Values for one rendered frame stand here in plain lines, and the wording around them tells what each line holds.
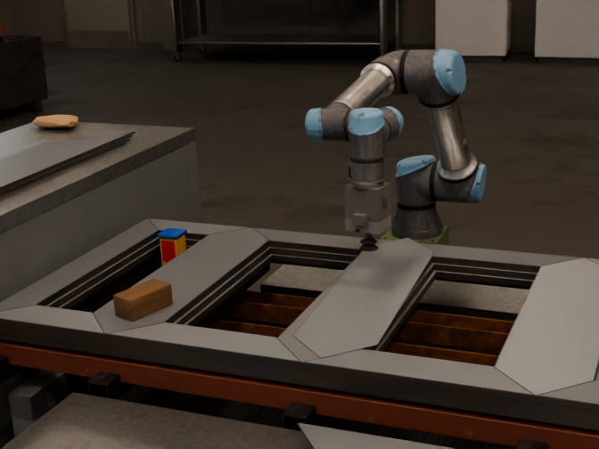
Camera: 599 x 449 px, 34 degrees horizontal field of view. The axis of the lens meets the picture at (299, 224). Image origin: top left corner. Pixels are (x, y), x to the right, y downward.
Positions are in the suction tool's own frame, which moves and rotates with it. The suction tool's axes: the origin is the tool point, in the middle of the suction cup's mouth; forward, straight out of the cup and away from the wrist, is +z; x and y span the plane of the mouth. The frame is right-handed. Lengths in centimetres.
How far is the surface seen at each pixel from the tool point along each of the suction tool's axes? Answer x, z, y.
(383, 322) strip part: -16.8, 9.6, 11.6
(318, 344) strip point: -32.0, 9.4, 4.5
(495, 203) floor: 346, 98, -91
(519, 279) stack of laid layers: 27.6, 13.2, 26.3
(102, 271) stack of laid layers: -15, 11, -68
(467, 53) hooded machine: 854, 90, -304
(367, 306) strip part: -10.0, 9.6, 4.5
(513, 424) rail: -34, 16, 46
